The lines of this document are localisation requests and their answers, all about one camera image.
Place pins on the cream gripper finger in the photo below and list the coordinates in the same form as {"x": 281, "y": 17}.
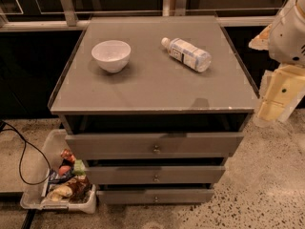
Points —
{"x": 261, "y": 41}
{"x": 280, "y": 92}

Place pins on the brown snack bag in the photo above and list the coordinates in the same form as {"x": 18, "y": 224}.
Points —
{"x": 76, "y": 187}

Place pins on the metal window frame rail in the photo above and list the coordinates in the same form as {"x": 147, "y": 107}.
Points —
{"x": 61, "y": 15}

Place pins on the green snack packet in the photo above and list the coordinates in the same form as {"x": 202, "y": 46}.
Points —
{"x": 79, "y": 168}

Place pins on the grey bottom drawer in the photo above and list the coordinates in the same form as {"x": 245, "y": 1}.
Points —
{"x": 158, "y": 196}

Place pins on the white ceramic bowl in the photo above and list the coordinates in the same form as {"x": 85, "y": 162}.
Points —
{"x": 111, "y": 56}

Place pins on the grey top drawer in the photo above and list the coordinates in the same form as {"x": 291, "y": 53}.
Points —
{"x": 148, "y": 146}

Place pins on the red snack packet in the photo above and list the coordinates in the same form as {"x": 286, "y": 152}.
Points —
{"x": 68, "y": 155}

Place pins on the grey drawer cabinet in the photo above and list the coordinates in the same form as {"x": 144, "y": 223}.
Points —
{"x": 154, "y": 93}

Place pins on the clear plastic storage bin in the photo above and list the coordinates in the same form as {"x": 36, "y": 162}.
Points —
{"x": 51, "y": 170}

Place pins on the grey drawer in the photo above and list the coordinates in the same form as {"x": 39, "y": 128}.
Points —
{"x": 148, "y": 146}
{"x": 154, "y": 174}
{"x": 158, "y": 196}

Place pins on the clear plastic water bottle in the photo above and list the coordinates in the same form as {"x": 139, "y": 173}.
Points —
{"x": 188, "y": 54}

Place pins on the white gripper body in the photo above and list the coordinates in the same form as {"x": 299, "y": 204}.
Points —
{"x": 288, "y": 38}

